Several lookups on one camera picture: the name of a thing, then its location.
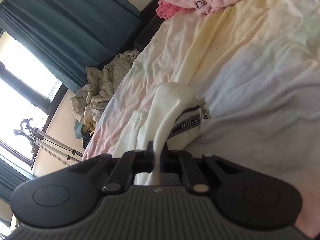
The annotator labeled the garment steamer stand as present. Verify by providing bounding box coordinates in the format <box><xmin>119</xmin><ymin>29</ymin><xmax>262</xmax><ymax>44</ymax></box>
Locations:
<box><xmin>13</xmin><ymin>118</ymin><xmax>83</xmax><ymax>166</ymax></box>

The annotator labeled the teal cloth on sofa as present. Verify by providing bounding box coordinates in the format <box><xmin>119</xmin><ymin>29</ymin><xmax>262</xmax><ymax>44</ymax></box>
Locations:
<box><xmin>74</xmin><ymin>120</ymin><xmax>85</xmax><ymax>139</ymax></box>

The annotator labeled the beige quilted jacket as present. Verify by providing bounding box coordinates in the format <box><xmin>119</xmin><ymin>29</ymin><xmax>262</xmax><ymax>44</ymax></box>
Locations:
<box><xmin>71</xmin><ymin>50</ymin><xmax>140</xmax><ymax>128</ymax></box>

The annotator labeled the left teal curtain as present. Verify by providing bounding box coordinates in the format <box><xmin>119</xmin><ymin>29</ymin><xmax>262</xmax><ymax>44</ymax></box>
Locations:
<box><xmin>0</xmin><ymin>154</ymin><xmax>36</xmax><ymax>228</ymax></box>

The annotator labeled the teal curtain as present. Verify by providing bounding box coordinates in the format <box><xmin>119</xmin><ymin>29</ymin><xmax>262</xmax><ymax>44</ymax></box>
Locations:
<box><xmin>1</xmin><ymin>0</ymin><xmax>141</xmax><ymax>92</ymax></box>
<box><xmin>0</xmin><ymin>154</ymin><xmax>36</xmax><ymax>228</ymax></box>

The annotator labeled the black framed window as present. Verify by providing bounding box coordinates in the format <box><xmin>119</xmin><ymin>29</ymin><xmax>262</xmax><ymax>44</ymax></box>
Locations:
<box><xmin>1</xmin><ymin>30</ymin><xmax>68</xmax><ymax>171</ymax></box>

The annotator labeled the pastel bed sheet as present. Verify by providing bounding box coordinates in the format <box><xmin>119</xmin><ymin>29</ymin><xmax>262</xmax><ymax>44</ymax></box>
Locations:
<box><xmin>84</xmin><ymin>0</ymin><xmax>319</xmax><ymax>238</ymax></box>

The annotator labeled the black leather sofa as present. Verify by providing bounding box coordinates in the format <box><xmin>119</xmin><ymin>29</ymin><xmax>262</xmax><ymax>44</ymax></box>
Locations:
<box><xmin>95</xmin><ymin>0</ymin><xmax>164</xmax><ymax>70</ymax></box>

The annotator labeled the hot pink fluffy cloth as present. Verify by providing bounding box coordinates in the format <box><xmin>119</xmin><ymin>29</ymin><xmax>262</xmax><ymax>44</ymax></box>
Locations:
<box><xmin>156</xmin><ymin>0</ymin><xmax>187</xmax><ymax>20</ymax></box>

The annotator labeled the right teal curtain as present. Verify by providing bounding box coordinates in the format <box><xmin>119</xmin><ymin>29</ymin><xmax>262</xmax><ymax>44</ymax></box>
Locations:
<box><xmin>1</xmin><ymin>0</ymin><xmax>141</xmax><ymax>92</ymax></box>

